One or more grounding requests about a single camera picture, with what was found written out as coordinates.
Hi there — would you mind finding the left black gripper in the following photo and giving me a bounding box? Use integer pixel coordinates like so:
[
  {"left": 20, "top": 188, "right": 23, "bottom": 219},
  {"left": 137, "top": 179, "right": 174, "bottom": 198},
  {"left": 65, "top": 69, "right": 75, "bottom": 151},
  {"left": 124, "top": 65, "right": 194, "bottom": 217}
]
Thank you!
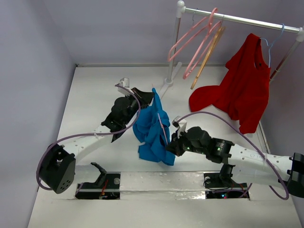
[{"left": 123, "top": 88, "right": 154, "bottom": 125}]

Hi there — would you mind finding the thin pink wire hanger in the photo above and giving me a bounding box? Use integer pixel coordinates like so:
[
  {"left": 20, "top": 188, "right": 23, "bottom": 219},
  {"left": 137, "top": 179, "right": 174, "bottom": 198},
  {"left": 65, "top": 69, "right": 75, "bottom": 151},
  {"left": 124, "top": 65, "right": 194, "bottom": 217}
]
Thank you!
[{"left": 151, "top": 82, "right": 169, "bottom": 145}]

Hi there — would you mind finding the blue t shirt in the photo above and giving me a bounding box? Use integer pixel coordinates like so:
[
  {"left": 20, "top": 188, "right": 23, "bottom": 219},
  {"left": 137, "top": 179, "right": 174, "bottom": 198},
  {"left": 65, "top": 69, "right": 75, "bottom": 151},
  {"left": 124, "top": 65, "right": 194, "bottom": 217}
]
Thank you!
[{"left": 133, "top": 103, "right": 175, "bottom": 166}]

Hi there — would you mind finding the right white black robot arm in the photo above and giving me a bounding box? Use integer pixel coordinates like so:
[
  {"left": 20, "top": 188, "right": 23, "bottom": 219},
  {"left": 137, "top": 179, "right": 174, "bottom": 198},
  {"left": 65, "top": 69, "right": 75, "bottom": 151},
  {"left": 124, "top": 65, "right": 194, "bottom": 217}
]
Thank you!
[{"left": 166, "top": 126, "right": 304, "bottom": 198}]

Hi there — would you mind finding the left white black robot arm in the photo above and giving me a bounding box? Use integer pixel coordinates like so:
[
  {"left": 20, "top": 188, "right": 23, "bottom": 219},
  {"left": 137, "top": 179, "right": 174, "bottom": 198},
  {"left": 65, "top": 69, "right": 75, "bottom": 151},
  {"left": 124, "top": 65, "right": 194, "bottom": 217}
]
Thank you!
[{"left": 36, "top": 85, "right": 155, "bottom": 194}]

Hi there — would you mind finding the red t shirt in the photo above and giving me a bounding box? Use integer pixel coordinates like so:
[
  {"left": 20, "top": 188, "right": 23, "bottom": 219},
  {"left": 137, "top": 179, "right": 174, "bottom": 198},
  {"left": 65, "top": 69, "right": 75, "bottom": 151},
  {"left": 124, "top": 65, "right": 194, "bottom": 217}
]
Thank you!
[{"left": 189, "top": 33, "right": 270, "bottom": 134}]

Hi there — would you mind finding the thick pink plastic hanger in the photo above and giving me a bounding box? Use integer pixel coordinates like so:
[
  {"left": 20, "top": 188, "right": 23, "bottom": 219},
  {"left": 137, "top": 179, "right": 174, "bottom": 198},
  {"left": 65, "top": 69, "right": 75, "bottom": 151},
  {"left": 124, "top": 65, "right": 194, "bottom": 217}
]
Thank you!
[{"left": 183, "top": 8, "right": 222, "bottom": 79}]

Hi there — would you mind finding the wooden hanger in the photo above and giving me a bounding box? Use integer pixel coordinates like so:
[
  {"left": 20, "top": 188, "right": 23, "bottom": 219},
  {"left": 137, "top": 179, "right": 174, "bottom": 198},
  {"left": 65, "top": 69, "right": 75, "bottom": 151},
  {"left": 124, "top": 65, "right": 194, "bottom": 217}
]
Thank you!
[{"left": 190, "top": 20, "right": 226, "bottom": 90}]

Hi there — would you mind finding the white clothes rack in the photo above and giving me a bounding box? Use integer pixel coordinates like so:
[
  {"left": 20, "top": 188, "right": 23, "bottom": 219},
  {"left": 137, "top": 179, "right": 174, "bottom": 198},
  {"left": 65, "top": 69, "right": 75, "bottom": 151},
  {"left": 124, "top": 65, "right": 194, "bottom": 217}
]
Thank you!
[{"left": 159, "top": 0, "right": 304, "bottom": 97}]

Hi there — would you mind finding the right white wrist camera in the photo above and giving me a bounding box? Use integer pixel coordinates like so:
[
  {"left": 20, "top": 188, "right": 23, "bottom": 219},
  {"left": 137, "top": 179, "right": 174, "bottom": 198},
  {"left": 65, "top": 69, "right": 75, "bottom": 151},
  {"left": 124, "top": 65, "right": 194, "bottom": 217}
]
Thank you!
[{"left": 172, "top": 116, "right": 187, "bottom": 138}]

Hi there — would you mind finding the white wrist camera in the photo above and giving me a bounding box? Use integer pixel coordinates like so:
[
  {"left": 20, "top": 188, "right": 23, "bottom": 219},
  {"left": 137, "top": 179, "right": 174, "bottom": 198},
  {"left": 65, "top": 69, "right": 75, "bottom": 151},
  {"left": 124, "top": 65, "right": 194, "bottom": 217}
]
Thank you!
[
  {"left": 115, "top": 77, "right": 130, "bottom": 89},
  {"left": 172, "top": 116, "right": 187, "bottom": 138}
]

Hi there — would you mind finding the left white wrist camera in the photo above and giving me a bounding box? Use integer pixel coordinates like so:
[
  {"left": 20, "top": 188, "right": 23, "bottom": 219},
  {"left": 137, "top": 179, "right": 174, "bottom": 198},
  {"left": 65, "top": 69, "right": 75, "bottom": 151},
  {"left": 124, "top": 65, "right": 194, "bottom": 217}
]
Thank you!
[{"left": 115, "top": 77, "right": 130, "bottom": 89}]

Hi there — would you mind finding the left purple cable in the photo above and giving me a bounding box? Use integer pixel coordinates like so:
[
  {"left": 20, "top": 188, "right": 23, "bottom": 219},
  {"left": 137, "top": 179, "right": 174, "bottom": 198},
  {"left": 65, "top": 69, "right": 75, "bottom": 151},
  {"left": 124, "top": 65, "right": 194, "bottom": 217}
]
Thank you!
[{"left": 35, "top": 85, "right": 142, "bottom": 191}]

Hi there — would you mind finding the purple cable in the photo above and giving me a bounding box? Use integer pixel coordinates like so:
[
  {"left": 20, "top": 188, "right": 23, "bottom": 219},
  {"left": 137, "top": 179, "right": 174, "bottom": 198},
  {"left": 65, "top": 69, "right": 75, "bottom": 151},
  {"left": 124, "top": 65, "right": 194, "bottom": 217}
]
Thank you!
[
  {"left": 35, "top": 85, "right": 142, "bottom": 191},
  {"left": 177, "top": 111, "right": 290, "bottom": 200}
]

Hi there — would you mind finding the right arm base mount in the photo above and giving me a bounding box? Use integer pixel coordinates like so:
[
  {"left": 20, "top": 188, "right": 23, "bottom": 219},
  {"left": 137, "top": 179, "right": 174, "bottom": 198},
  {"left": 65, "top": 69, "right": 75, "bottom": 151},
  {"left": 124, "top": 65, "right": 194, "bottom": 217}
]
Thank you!
[{"left": 203, "top": 164, "right": 250, "bottom": 199}]

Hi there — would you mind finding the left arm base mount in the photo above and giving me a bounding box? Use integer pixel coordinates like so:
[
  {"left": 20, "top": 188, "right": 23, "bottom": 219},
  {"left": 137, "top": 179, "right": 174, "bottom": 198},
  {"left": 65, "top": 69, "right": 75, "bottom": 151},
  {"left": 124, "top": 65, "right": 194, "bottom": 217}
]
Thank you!
[{"left": 75, "top": 162, "right": 121, "bottom": 200}]

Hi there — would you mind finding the leftmost pink wire hanger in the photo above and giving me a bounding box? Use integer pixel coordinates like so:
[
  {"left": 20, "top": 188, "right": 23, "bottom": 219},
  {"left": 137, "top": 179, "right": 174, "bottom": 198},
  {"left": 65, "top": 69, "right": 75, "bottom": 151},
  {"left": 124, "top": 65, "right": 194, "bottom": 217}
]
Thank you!
[{"left": 167, "top": 9, "right": 213, "bottom": 62}]

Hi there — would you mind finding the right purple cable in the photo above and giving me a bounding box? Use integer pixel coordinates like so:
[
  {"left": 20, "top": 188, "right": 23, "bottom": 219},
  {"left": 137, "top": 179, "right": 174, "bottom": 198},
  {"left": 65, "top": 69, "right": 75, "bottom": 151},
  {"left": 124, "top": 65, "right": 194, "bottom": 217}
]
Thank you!
[{"left": 177, "top": 111, "right": 290, "bottom": 200}]

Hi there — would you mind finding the blue wire hanger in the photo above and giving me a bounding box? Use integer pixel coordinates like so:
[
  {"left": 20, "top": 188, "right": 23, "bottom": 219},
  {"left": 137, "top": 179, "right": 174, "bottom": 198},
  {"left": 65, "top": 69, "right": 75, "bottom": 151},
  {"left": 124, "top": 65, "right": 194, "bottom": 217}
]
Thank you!
[{"left": 260, "top": 23, "right": 285, "bottom": 68}]

